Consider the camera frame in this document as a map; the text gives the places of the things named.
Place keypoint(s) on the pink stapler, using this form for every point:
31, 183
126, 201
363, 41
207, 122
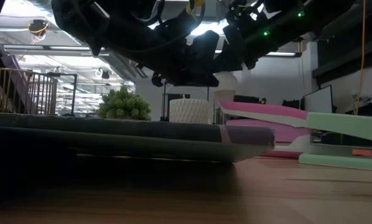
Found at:
260, 110

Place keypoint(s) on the black ceiling device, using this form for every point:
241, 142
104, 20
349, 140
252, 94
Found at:
37, 26

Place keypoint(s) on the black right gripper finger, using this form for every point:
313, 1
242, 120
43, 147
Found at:
252, 64
232, 59

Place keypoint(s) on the mint green stapler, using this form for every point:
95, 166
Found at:
344, 123

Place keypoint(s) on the white textured pen cup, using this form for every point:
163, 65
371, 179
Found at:
189, 112

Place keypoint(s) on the black pendant lamp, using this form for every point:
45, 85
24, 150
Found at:
105, 75

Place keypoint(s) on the black computer monitor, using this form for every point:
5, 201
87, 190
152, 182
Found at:
318, 99

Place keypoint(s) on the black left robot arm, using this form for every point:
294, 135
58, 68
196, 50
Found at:
111, 28

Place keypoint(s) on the linear ceiling light bar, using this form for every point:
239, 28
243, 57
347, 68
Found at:
282, 54

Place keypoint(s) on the white round lightbulb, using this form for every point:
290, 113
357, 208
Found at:
226, 82

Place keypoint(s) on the green artificial succulent plant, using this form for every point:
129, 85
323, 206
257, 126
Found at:
123, 107

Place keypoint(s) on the thin black metal stand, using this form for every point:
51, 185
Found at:
76, 93

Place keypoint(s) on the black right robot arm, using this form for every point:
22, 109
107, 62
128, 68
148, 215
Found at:
298, 25

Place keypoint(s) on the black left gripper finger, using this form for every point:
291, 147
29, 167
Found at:
204, 56
195, 81

